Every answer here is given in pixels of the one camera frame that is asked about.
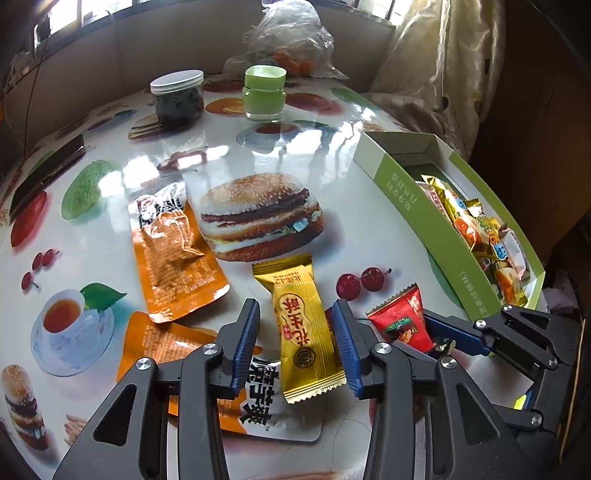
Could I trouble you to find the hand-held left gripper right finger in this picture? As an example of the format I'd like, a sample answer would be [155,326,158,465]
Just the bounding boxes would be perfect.
[331,298,539,480]

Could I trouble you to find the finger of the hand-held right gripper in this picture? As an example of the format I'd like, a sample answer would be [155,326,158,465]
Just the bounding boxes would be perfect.
[424,305,581,371]
[495,399,561,435]

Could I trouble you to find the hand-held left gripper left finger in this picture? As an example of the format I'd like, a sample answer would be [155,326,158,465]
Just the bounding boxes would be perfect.
[53,298,262,480]

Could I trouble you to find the gold snack packet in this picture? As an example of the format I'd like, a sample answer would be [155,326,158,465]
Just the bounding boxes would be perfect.
[252,254,347,404]

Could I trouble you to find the red snack packet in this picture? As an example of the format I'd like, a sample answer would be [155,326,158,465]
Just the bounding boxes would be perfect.
[367,282,435,355]

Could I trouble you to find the pile of mixed snack packets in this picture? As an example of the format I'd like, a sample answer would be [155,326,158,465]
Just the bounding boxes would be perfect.
[414,174,532,308]

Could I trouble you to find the green cardboard box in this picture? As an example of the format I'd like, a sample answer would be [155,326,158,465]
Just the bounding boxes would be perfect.
[353,130,546,321]

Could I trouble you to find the orange snack packet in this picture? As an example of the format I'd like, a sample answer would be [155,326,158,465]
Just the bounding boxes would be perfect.
[128,181,230,325]
[115,311,322,443]

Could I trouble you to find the printed food tablecloth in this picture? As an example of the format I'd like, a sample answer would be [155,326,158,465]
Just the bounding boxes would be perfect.
[0,76,550,480]

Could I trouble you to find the beige cloth bundle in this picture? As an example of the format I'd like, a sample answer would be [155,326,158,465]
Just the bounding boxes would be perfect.
[362,90,462,139]

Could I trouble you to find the brown wooden cabinet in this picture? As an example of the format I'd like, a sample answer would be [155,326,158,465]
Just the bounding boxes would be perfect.
[462,0,591,259]

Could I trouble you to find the green plastic jar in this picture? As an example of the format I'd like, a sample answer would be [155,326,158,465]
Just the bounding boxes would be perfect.
[242,65,287,121]

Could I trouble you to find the clear jar with white lid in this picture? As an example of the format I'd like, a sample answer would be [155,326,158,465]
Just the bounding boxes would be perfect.
[150,70,205,130]

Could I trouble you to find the dark smartphone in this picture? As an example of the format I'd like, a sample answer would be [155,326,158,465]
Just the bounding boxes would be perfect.
[9,134,86,217]

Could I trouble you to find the beige patterned curtain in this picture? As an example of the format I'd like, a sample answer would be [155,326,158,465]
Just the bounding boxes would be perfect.
[369,0,509,162]

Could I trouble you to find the small orange fruit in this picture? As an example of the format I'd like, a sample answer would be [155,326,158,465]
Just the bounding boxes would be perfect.
[272,51,301,71]

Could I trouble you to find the clear plastic bag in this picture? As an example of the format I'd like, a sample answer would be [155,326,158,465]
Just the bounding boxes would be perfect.
[224,0,349,80]

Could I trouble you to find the window metal grille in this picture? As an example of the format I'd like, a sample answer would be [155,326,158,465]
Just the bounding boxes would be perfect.
[9,0,402,28]

